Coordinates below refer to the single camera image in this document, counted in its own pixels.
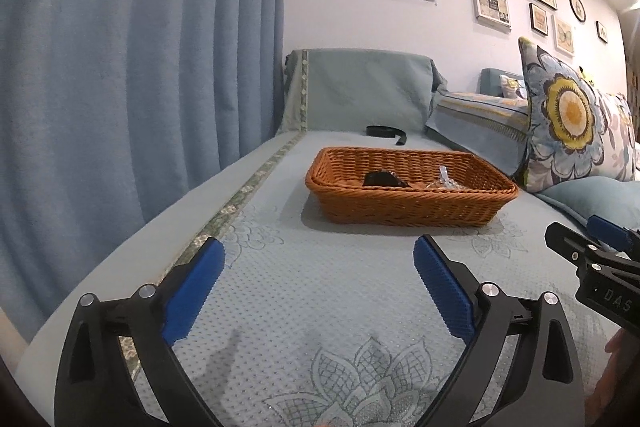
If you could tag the small patterned pillow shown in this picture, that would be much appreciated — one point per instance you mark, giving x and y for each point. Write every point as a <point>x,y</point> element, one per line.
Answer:
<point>515,87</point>

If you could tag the striped blue back cushion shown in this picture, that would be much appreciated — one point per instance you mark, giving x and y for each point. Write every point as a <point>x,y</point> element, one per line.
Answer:
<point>475,127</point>

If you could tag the blue covered sofa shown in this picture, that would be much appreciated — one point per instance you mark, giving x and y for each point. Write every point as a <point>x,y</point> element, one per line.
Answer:
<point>310,277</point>

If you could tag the tiny picture frame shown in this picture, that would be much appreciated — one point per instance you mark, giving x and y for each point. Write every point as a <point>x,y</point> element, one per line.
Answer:
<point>602,32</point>

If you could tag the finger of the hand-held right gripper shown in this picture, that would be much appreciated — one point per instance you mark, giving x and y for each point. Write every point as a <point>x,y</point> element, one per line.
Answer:
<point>575,247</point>
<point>612,232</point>

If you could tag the small butterfly picture frame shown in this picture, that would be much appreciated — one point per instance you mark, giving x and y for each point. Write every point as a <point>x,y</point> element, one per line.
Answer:
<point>563,36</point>

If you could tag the pale floral pillow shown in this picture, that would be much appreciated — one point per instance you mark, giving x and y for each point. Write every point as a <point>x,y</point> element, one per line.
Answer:
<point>620,137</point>

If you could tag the brown wicker basket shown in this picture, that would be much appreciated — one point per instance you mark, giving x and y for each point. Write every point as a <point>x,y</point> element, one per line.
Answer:
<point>400,207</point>

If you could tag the person's right hand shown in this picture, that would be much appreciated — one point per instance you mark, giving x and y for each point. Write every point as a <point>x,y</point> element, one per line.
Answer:
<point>607,399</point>

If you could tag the blue curtain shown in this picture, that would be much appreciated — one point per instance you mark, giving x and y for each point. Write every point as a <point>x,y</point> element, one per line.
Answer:
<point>125,82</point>

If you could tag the large floral pillow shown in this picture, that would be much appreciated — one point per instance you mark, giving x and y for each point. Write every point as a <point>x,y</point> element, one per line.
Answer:
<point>565,117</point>

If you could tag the white grid picture frame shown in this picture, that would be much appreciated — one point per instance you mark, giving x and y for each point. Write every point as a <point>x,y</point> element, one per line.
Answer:
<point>491,5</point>

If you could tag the small dark picture frame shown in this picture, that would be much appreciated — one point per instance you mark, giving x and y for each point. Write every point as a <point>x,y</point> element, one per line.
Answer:
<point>539,18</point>

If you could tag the plain blue cushion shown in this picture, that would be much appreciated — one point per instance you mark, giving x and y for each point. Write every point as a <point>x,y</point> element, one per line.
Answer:
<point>585,199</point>

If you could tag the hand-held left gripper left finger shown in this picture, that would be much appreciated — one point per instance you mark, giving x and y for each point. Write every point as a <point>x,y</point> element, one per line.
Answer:
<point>197,292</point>

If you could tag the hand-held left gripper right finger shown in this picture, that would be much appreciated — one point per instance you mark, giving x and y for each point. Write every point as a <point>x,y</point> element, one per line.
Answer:
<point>442,287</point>

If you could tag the black wrist watch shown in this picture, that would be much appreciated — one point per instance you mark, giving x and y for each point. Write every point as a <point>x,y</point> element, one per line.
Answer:
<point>382,180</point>

